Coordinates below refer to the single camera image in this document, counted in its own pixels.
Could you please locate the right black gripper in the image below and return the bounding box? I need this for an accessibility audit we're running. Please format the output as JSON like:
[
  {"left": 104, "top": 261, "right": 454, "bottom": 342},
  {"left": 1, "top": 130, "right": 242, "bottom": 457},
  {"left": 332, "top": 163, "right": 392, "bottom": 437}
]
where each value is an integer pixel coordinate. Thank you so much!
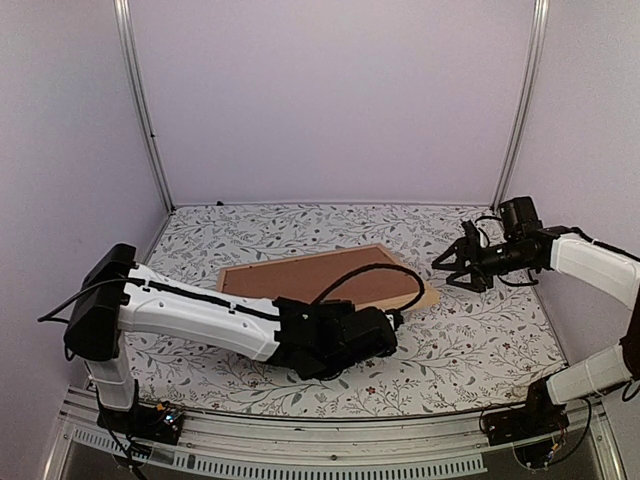
[{"left": 433, "top": 237, "right": 533, "bottom": 294}]

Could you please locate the brown backing board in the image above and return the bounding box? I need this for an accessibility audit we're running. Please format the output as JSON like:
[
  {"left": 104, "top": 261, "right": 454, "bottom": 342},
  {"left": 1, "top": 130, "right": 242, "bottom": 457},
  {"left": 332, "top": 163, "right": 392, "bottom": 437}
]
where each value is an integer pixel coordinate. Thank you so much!
[{"left": 217, "top": 244, "right": 419, "bottom": 309}]

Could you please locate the wooden picture frame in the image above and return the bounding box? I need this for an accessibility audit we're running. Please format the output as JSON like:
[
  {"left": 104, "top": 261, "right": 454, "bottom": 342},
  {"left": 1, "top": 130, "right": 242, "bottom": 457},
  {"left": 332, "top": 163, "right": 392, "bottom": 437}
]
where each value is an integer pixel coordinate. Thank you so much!
[{"left": 214, "top": 243, "right": 442, "bottom": 314}]

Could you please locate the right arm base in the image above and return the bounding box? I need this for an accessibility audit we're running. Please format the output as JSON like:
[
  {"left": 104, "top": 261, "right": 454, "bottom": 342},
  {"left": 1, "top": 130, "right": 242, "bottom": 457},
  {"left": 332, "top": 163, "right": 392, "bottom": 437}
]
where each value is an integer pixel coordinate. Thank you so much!
[{"left": 479, "top": 405, "right": 569, "bottom": 470}]

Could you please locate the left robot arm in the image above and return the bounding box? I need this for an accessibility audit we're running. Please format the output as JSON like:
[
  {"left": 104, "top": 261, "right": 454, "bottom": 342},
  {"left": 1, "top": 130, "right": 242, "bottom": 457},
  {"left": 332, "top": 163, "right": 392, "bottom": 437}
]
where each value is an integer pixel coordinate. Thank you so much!
[{"left": 38, "top": 243, "right": 426, "bottom": 434}]

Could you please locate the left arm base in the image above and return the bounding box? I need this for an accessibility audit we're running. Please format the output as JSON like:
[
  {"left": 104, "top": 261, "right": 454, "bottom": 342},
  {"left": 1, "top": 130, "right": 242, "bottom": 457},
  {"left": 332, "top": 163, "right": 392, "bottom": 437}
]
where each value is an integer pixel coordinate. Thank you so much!
[{"left": 98, "top": 402, "right": 184, "bottom": 446}]

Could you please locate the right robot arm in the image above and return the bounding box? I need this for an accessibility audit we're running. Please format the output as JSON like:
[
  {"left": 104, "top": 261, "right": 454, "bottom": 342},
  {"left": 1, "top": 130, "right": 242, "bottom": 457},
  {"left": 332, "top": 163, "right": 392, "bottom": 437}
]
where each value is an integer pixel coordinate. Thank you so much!
[{"left": 432, "top": 196, "right": 639, "bottom": 436}]

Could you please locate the floral tablecloth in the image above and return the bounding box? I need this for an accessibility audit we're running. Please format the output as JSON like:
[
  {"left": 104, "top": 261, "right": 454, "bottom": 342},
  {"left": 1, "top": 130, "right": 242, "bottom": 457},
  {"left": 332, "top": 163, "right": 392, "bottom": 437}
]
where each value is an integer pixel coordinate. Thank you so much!
[{"left": 126, "top": 205, "right": 565, "bottom": 418}]

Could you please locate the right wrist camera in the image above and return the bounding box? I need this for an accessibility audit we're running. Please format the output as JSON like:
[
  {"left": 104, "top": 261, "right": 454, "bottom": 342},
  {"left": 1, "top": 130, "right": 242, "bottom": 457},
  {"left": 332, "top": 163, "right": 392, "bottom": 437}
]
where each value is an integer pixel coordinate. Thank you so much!
[{"left": 462, "top": 221, "right": 490, "bottom": 248}]

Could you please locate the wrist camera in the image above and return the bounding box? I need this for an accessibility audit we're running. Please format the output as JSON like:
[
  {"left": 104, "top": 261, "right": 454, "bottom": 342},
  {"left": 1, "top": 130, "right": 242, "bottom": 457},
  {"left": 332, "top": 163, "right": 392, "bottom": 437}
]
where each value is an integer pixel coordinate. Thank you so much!
[
  {"left": 462, "top": 221, "right": 490, "bottom": 248},
  {"left": 384, "top": 310, "right": 405, "bottom": 331}
]

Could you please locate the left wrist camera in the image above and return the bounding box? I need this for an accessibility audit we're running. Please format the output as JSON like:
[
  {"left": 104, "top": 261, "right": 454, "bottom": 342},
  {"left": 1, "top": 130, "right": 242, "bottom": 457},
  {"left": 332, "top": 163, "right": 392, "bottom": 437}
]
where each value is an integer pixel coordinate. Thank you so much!
[{"left": 384, "top": 310, "right": 405, "bottom": 331}]

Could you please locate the right aluminium post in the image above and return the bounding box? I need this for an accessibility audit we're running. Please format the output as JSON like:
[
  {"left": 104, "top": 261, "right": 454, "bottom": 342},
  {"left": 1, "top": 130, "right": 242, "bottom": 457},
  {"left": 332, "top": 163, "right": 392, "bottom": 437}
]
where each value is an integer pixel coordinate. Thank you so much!
[{"left": 491, "top": 0, "right": 550, "bottom": 211}]

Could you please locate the aluminium post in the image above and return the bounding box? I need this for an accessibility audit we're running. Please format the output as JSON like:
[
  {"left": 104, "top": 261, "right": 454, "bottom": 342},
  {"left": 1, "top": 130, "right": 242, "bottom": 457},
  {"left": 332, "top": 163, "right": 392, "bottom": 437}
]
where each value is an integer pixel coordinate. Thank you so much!
[
  {"left": 113, "top": 0, "right": 176, "bottom": 214},
  {"left": 491, "top": 0, "right": 550, "bottom": 211}
]

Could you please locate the front aluminium rail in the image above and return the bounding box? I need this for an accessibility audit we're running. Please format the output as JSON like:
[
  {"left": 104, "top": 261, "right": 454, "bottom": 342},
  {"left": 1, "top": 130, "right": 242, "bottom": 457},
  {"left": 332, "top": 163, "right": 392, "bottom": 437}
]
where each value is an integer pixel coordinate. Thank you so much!
[{"left": 43, "top": 388, "right": 627, "bottom": 479}]

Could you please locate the left aluminium post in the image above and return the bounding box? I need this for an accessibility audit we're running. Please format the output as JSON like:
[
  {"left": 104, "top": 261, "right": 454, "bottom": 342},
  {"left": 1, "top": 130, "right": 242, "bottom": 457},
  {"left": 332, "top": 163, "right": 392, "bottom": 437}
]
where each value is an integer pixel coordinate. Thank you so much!
[{"left": 113, "top": 0, "right": 176, "bottom": 214}]

